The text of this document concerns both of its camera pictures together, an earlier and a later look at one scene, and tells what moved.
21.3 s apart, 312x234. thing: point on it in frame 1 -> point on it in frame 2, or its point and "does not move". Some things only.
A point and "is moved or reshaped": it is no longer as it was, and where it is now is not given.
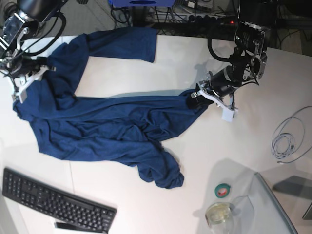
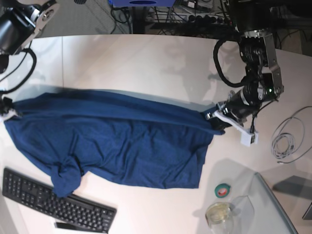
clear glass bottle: x=219 y=218 does not move
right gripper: x=221 y=83 -> x=246 y=102
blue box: x=142 y=3 does not move
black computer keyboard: x=39 y=194 does not move
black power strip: x=198 y=19 does not move
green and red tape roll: x=222 y=190 does not move
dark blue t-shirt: x=129 y=128 is moved or reshaped
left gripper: x=25 y=65 -> x=7 y=104
